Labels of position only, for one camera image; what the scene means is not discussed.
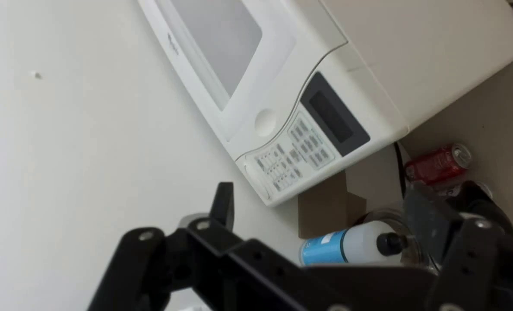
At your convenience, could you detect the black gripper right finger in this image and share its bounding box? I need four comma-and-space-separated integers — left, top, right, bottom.
426, 213, 513, 311

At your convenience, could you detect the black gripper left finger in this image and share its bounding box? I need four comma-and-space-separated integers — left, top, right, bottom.
85, 180, 305, 311

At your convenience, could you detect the black glass kettle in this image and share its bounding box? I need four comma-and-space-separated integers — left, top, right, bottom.
358, 178, 513, 273

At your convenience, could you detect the red soda can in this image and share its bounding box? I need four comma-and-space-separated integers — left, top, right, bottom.
405, 144, 476, 187

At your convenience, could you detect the white microwave oven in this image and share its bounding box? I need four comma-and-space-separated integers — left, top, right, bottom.
137, 0, 513, 209

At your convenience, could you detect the black kettle power cord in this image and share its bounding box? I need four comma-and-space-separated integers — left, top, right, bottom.
393, 142, 412, 199

